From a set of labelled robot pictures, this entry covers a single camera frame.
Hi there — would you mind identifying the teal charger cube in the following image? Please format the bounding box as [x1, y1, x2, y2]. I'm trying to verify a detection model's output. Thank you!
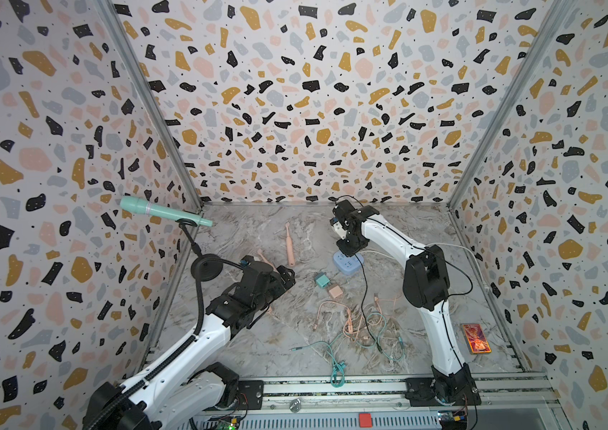
[314, 273, 331, 288]

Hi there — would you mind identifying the pink toothbrush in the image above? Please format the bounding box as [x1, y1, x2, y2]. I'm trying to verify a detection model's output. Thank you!
[257, 249, 276, 270]
[285, 222, 296, 267]

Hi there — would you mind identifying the red smartphone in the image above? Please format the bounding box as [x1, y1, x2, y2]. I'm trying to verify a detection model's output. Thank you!
[462, 324, 492, 355]

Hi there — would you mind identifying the metal base rail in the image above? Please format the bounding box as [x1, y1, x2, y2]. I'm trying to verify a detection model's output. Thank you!
[175, 373, 571, 429]

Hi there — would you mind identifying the blue power strip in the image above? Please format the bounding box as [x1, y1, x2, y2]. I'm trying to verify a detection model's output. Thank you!
[333, 251, 364, 277]

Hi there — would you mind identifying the black charging cable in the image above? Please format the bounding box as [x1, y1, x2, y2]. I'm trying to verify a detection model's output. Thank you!
[335, 195, 474, 345]

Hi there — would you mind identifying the pink charger cube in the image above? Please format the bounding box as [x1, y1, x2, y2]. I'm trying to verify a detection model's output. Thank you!
[328, 285, 344, 300]

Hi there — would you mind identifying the mint green microphone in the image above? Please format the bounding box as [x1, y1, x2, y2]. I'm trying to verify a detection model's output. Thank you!
[120, 196, 214, 227]

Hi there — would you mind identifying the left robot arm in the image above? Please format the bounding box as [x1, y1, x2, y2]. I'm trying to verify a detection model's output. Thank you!
[83, 255, 296, 429]

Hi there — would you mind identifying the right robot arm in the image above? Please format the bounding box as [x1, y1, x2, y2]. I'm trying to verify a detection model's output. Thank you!
[330, 200, 481, 406]

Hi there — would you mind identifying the white power strip cable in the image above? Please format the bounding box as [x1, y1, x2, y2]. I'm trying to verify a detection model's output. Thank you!
[362, 243, 490, 294]

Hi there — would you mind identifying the red button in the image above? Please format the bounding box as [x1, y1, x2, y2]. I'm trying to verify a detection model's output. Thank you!
[358, 413, 373, 428]

